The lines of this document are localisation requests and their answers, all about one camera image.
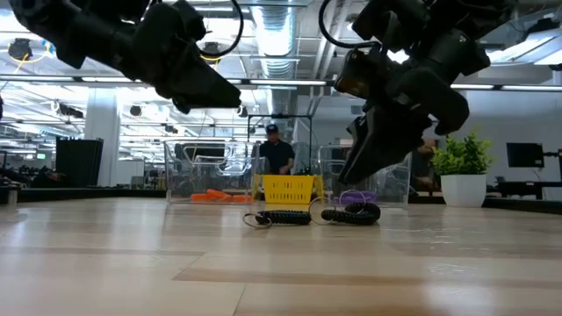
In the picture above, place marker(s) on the black partition panel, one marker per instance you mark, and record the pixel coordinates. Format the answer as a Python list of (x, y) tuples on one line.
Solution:
[(79, 162)]

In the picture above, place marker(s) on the green plant in white pot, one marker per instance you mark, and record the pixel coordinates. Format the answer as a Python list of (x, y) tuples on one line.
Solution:
[(465, 188)]

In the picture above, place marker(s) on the clear plastic bin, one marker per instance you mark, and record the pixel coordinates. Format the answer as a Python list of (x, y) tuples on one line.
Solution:
[(175, 175), (395, 193)]

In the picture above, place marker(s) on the yellow plastic basket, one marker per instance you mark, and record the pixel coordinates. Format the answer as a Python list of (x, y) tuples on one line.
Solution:
[(287, 188)]

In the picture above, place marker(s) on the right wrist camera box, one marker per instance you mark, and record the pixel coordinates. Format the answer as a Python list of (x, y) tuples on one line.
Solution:
[(360, 74)]

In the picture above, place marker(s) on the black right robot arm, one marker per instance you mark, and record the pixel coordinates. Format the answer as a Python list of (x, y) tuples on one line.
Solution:
[(461, 44)]

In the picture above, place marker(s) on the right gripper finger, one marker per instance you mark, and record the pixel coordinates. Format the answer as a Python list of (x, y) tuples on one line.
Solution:
[(362, 140), (395, 136)]

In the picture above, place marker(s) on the person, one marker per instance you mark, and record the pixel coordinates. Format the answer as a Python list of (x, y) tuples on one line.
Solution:
[(276, 155), (428, 149)]

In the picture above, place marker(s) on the black metal background frame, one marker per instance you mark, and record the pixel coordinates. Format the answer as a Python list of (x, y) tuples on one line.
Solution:
[(281, 116)]

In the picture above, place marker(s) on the black computer monitor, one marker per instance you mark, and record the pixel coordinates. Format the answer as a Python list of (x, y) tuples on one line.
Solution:
[(524, 154)]

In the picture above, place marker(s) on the silver spiral ceiling duct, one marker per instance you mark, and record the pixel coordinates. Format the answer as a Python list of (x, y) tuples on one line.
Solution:
[(274, 39)]

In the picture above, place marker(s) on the black ceiling spotlight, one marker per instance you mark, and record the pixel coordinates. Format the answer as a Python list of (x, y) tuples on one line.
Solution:
[(136, 110), (242, 112)]

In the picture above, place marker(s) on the black background desk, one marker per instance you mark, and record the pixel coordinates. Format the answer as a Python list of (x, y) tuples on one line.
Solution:
[(527, 188)]

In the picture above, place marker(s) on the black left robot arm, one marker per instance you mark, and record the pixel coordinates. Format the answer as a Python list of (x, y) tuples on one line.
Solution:
[(66, 26)]

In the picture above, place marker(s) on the long ceiling light strip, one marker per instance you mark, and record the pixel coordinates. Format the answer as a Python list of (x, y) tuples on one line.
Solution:
[(285, 82)]

